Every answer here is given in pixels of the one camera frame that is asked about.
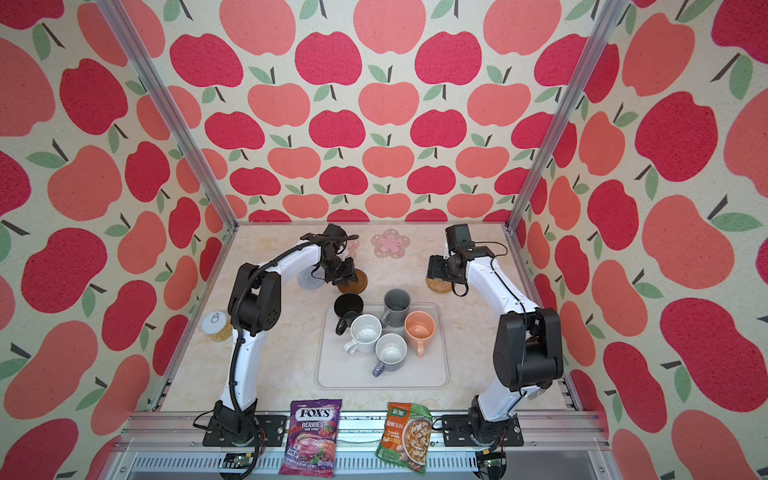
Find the green orange soup packet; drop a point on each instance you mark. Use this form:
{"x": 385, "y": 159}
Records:
{"x": 406, "y": 437}

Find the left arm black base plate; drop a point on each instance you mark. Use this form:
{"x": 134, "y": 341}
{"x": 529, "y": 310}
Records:
{"x": 225, "y": 431}

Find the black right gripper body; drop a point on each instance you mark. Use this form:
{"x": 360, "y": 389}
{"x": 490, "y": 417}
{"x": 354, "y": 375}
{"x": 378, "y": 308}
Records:
{"x": 440, "y": 268}

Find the aluminium frame post left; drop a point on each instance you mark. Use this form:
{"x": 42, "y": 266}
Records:
{"x": 128, "y": 37}

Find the pink flower silicone coaster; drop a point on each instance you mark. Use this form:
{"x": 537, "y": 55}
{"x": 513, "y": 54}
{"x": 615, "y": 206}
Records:
{"x": 390, "y": 244}

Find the orange pink mug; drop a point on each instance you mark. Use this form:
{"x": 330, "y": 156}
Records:
{"x": 420, "y": 328}

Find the round grey coaster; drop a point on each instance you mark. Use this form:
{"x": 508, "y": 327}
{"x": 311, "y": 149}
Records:
{"x": 311, "y": 278}

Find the black mug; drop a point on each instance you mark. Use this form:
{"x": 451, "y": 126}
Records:
{"x": 347, "y": 307}

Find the aluminium frame post right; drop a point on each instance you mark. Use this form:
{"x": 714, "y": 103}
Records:
{"x": 574, "y": 92}

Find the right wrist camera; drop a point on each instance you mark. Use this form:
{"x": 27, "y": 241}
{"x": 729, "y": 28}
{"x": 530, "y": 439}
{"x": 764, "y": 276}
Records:
{"x": 458, "y": 237}

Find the purple Fox's berries candy bag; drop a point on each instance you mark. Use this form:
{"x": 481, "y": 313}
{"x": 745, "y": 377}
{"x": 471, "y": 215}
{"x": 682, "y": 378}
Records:
{"x": 312, "y": 438}

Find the aluminium front frame rail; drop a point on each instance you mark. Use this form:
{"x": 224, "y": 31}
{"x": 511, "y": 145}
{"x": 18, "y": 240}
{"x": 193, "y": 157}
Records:
{"x": 545, "y": 444}

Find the aluminium frame post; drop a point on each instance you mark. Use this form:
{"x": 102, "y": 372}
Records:
{"x": 128, "y": 37}
{"x": 574, "y": 92}

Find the round woven rattan coaster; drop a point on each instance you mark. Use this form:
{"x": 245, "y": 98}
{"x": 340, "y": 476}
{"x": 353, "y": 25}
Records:
{"x": 439, "y": 286}

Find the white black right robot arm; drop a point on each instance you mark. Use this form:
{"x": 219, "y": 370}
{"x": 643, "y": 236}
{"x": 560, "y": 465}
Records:
{"x": 527, "y": 354}

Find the white mug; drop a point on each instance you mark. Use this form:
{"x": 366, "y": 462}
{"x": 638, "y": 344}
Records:
{"x": 365, "y": 331}

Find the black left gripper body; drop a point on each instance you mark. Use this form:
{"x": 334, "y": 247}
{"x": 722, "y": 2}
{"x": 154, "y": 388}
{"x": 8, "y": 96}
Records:
{"x": 338, "y": 272}

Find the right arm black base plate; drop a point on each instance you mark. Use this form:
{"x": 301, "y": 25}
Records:
{"x": 466, "y": 431}

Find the round brown wooden coaster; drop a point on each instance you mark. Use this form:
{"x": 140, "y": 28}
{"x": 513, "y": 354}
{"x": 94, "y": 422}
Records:
{"x": 356, "y": 285}

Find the yellow jar white lid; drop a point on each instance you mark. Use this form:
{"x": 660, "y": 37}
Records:
{"x": 216, "y": 326}

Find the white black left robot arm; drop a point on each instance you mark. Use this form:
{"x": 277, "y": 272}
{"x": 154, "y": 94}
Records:
{"x": 255, "y": 308}

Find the lavender mug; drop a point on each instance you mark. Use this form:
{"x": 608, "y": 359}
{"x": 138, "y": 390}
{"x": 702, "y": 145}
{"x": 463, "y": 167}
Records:
{"x": 391, "y": 351}

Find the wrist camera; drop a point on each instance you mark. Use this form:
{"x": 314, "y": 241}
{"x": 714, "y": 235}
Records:
{"x": 458, "y": 237}
{"x": 334, "y": 233}

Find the grey mug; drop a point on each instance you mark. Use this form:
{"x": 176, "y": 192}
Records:
{"x": 396, "y": 308}

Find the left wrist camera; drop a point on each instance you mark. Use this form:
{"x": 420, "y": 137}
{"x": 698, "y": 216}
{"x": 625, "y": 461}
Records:
{"x": 334, "y": 233}

